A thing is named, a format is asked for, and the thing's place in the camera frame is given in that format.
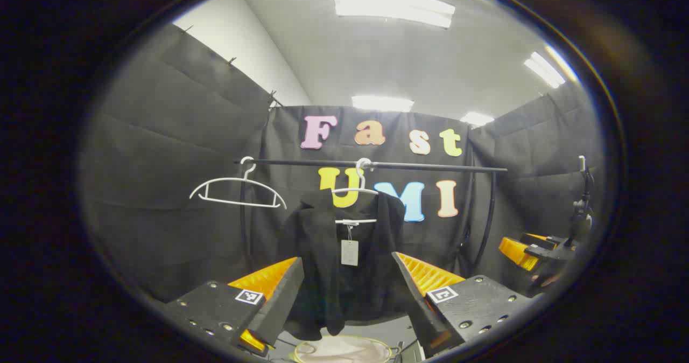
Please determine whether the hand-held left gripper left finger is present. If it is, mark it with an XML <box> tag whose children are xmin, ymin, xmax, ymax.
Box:
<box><xmin>161</xmin><ymin>256</ymin><xmax>306</xmax><ymax>356</ymax></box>

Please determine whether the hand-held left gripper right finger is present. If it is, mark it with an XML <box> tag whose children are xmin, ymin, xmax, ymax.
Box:
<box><xmin>391</xmin><ymin>252</ymin><xmax>533</xmax><ymax>356</ymax></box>

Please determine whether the black knit garment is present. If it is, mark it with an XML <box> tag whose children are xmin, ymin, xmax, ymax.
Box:
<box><xmin>277</xmin><ymin>189</ymin><xmax>418</xmax><ymax>341</ymax></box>

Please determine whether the white laundry hamper yellow rim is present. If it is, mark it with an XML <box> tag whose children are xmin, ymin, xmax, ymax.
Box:
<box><xmin>293</xmin><ymin>335</ymin><xmax>396</xmax><ymax>363</ymax></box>

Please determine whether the empty white clothes hanger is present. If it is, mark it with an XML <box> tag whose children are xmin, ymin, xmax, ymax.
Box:
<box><xmin>189</xmin><ymin>156</ymin><xmax>287</xmax><ymax>210</ymax></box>

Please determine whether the black clothes rack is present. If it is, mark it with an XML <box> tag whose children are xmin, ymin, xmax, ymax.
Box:
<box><xmin>234</xmin><ymin>157</ymin><xmax>509</xmax><ymax>277</ymax></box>

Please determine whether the white hanger with crossbar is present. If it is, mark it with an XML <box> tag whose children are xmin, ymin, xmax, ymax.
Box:
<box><xmin>331</xmin><ymin>158</ymin><xmax>379</xmax><ymax>225</ymax></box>

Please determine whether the black backdrop cloth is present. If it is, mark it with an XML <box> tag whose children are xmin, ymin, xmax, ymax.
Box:
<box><xmin>81</xmin><ymin>24</ymin><xmax>606</xmax><ymax>304</ymax></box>

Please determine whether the large ceiling light panel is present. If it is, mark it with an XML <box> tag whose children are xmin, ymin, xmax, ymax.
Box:
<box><xmin>331</xmin><ymin>0</ymin><xmax>456</xmax><ymax>30</ymax></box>

